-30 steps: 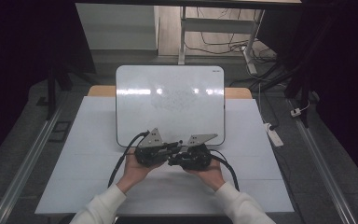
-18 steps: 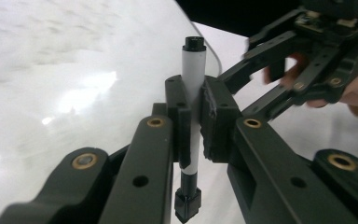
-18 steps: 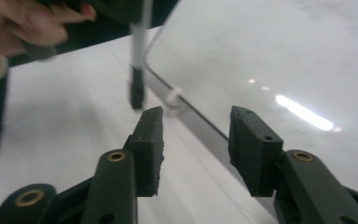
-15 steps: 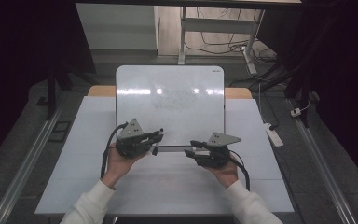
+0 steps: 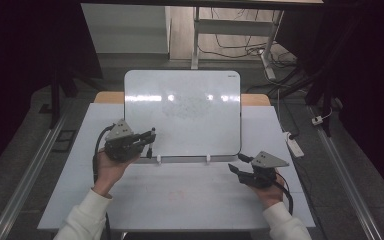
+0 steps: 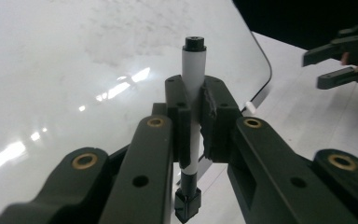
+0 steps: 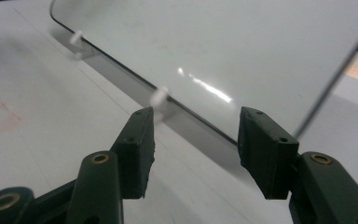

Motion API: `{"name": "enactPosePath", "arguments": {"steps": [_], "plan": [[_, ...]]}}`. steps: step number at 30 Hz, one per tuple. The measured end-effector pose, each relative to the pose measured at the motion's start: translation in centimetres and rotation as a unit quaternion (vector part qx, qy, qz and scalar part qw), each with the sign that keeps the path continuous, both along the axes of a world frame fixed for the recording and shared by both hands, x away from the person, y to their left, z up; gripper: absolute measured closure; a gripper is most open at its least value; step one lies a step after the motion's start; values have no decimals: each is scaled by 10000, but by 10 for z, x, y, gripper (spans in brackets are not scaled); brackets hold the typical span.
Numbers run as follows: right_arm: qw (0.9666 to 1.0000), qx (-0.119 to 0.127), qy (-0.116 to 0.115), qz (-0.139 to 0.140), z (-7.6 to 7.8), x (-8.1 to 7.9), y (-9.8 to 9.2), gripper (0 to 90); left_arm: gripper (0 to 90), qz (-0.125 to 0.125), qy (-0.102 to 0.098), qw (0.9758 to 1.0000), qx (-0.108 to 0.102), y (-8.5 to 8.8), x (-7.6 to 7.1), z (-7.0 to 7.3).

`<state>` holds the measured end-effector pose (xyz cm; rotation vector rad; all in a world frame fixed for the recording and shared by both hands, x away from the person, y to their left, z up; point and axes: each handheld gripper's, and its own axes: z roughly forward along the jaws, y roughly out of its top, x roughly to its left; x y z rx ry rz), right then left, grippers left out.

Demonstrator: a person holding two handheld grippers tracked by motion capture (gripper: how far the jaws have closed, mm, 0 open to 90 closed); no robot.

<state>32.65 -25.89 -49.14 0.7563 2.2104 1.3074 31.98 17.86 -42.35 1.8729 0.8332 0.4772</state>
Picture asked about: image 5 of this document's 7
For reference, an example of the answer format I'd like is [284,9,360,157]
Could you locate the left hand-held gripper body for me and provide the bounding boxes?
[103,118,145,163]

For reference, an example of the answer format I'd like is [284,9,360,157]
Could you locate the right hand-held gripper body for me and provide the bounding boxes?
[237,150,290,189]

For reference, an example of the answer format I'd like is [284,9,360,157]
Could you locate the black marker pen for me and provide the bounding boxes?
[146,127,157,159]

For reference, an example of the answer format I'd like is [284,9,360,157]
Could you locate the person's right hand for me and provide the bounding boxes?
[250,172,286,211]

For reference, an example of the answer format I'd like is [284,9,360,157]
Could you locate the person's left hand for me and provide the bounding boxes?
[92,148,141,198]

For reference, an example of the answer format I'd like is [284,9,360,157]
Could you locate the white whiteboard with dark rim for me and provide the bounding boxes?
[123,69,242,158]

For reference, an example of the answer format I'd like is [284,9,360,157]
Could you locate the white power strip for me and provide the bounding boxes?
[282,131,305,158]

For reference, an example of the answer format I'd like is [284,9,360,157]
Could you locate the wooden table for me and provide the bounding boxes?
[94,91,272,107]

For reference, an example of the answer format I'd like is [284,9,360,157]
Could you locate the white cabinet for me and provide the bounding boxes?
[80,3,172,54]

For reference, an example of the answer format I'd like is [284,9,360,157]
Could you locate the black curtain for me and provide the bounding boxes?
[0,0,105,184]
[273,0,384,208]

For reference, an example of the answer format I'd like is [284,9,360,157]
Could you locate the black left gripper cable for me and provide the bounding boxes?
[92,123,116,184]

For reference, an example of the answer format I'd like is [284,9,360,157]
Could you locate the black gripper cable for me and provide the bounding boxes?
[273,171,295,216]
[92,123,116,184]

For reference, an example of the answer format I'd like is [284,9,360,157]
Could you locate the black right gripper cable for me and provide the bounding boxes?
[273,171,295,216]

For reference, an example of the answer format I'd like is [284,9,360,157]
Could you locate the aluminium floor rail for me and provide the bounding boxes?
[0,109,70,240]
[308,105,384,240]

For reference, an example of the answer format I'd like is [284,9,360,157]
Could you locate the black floor cables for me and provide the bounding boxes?
[198,8,298,66]

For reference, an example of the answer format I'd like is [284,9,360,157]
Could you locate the white metal desk frame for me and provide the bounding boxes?
[190,6,285,81]

